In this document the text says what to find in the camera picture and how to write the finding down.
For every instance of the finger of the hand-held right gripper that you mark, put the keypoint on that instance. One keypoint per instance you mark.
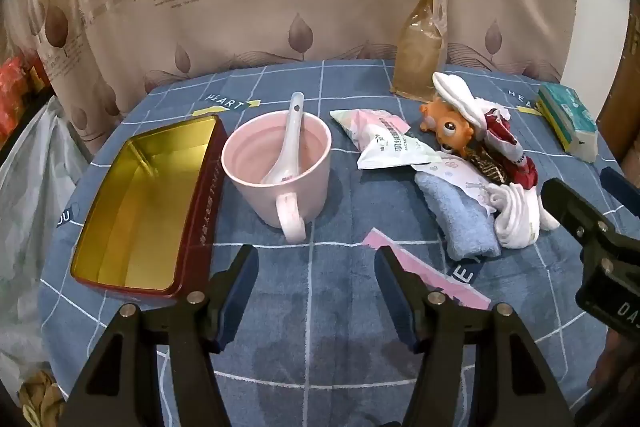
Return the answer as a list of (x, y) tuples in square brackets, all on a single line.
[(617, 182), (570, 204)]

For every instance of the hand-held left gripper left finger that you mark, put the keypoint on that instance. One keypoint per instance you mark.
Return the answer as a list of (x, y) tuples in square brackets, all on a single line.
[(240, 289)]

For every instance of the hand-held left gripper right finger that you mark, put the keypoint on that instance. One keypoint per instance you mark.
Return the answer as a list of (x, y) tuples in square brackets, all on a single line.
[(395, 294)]

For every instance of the white sock bundle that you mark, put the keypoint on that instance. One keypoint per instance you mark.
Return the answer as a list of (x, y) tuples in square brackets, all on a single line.
[(515, 217)]

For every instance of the light blue towel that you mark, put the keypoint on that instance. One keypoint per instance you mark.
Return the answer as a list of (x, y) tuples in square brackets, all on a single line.
[(460, 222)]

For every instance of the red patterned packet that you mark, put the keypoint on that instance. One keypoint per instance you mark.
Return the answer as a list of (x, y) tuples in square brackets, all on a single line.
[(500, 134)]

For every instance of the red tin box gold inside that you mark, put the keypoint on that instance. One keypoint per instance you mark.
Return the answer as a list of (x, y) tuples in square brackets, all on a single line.
[(140, 217)]

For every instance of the white printed cloth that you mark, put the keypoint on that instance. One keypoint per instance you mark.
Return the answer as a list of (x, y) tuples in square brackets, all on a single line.
[(450, 172)]

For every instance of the orange toy deer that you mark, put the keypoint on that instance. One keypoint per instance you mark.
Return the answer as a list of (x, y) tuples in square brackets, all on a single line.
[(450, 127)]

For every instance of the white green pink packet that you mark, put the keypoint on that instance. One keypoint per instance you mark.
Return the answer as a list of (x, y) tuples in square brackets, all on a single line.
[(385, 142)]

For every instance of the white cloth hat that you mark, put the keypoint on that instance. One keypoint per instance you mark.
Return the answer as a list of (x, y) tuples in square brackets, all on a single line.
[(457, 94)]

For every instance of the person's right hand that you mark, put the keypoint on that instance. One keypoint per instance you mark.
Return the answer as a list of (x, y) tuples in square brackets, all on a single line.
[(607, 357)]

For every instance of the pink paper card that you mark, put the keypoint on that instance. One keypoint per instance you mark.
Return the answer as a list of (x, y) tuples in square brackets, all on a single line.
[(450, 287)]

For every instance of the wooden door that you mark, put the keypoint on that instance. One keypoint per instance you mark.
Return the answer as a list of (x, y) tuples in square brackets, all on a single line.
[(625, 107)]

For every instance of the blue checked tablecloth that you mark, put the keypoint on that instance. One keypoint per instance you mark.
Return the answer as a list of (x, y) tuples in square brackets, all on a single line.
[(330, 347)]

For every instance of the green tissue pack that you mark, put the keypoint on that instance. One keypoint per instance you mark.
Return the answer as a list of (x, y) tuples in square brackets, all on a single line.
[(565, 112)]

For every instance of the brown plaid cloth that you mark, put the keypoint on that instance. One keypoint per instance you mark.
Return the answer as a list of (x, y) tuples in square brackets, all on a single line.
[(487, 164)]

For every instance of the pink mug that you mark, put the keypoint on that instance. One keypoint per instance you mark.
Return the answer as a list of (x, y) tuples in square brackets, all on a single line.
[(305, 177)]

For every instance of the white ceramic spoon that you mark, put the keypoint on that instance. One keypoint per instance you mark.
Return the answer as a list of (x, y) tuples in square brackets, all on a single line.
[(290, 142)]

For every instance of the brown paper pouch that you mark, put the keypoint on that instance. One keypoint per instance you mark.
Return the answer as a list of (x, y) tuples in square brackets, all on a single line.
[(417, 57)]

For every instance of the translucent plastic bag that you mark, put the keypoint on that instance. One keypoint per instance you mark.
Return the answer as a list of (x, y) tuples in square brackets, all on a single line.
[(35, 207)]

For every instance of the beige crumpled bag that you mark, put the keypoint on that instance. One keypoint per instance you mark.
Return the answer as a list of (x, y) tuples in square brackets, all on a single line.
[(42, 394)]

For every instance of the beige leaf print curtain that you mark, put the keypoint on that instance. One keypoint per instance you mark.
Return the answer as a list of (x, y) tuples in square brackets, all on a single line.
[(250, 7)]

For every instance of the red plastic package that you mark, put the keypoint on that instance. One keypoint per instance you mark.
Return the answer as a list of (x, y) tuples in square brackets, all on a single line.
[(12, 92)]

